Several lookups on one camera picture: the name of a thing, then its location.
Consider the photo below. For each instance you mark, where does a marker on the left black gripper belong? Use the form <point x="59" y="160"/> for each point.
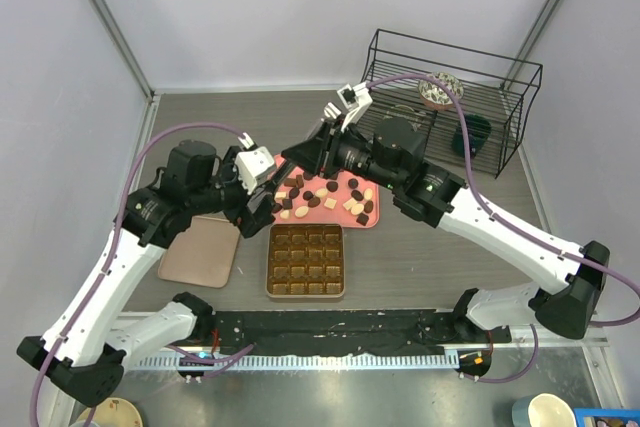
<point x="248" y="221"/>

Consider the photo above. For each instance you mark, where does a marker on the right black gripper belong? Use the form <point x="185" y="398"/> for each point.
<point x="336" y="139"/>

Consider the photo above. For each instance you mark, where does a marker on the gold chocolate box with tray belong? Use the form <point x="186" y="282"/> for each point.
<point x="305" y="261"/>

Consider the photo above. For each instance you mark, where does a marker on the metal tongs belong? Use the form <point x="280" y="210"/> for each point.
<point x="312" y="154"/>

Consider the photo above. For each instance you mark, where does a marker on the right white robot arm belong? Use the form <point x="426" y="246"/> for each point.
<point x="565" y="286"/>

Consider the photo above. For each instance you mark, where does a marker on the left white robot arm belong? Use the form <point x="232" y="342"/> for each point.
<point x="80" y="354"/>

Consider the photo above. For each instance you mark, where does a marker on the white oval chocolate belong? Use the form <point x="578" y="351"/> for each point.
<point x="301" y="211"/>

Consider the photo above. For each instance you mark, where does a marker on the brown leaf chocolate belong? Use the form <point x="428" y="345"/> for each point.
<point x="314" y="202"/>

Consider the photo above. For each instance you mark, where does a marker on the pink plastic tray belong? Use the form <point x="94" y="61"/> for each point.
<point x="351" y="201"/>

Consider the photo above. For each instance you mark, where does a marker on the rose gold tin lid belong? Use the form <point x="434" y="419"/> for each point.
<point x="202" y="255"/>

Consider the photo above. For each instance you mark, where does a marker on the floral ceramic bowl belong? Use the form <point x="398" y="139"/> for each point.
<point x="434" y="97"/>

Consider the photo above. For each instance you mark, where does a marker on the dark green mug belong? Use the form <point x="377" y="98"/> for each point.
<point x="479" y="129"/>

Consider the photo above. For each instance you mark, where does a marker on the beige plate bottom left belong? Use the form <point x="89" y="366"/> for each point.
<point x="114" y="411"/>

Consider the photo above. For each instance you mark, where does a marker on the white bowl bottom right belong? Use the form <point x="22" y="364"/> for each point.
<point x="542" y="410"/>

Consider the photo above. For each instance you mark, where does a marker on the blue box corner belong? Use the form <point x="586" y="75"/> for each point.
<point x="607" y="417"/>

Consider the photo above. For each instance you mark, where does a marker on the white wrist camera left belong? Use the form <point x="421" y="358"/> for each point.
<point x="254" y="164"/>

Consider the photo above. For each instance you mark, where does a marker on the black wire rack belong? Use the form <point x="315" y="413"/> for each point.
<point x="463" y="100"/>

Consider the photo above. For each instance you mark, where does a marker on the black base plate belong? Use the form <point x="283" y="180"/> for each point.
<point x="338" y="333"/>

